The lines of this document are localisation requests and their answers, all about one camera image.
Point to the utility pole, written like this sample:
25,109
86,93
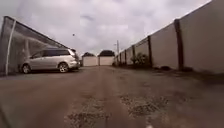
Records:
117,50

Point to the robot's own part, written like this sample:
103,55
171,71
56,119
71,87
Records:
149,126

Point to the small green bush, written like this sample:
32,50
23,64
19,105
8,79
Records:
141,60

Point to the long pale wall dark pillars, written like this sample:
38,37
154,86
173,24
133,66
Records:
186,43

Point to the brown dirt road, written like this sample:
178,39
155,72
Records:
110,96

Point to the white wall with dark roofs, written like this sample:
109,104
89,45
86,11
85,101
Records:
98,60

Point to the silver minivan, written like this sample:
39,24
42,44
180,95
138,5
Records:
50,60

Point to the grey shed with slanted roof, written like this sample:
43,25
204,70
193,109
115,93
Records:
20,43

